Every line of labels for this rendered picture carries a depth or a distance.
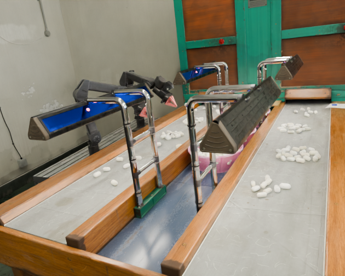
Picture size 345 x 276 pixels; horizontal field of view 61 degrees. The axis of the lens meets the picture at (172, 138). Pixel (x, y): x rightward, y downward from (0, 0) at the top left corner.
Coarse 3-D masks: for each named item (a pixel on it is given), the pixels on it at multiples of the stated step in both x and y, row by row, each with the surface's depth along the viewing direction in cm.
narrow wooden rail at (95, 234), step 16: (176, 160) 137; (144, 176) 121; (176, 176) 138; (128, 192) 109; (144, 192) 114; (112, 208) 100; (128, 208) 105; (96, 224) 92; (112, 224) 98; (80, 240) 85; (96, 240) 91
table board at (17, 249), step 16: (0, 240) 102; (16, 240) 96; (32, 240) 92; (48, 240) 90; (0, 256) 106; (16, 256) 100; (32, 256) 95; (48, 256) 90; (64, 256) 86; (80, 256) 82; (96, 256) 81; (32, 272) 98; (48, 272) 93; (64, 272) 89; (80, 272) 85; (96, 272) 81; (112, 272) 78; (128, 272) 75; (144, 272) 73
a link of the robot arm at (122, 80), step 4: (124, 72) 218; (128, 72) 218; (132, 72) 219; (124, 76) 219; (128, 76) 218; (132, 76) 216; (136, 76) 214; (140, 76) 213; (144, 76) 215; (120, 80) 223; (124, 80) 220; (136, 80) 215; (140, 80) 212; (144, 80) 209; (148, 80) 206; (152, 80) 208; (120, 84) 224; (124, 84) 222
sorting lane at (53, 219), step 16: (176, 128) 193; (144, 144) 169; (176, 144) 163; (112, 160) 150; (128, 160) 147; (144, 160) 145; (160, 160) 142; (112, 176) 131; (128, 176) 129; (64, 192) 121; (80, 192) 119; (96, 192) 118; (112, 192) 116; (32, 208) 111; (48, 208) 110; (64, 208) 108; (80, 208) 107; (96, 208) 106; (16, 224) 102; (32, 224) 100; (48, 224) 99; (64, 224) 98; (80, 224) 97; (64, 240) 89
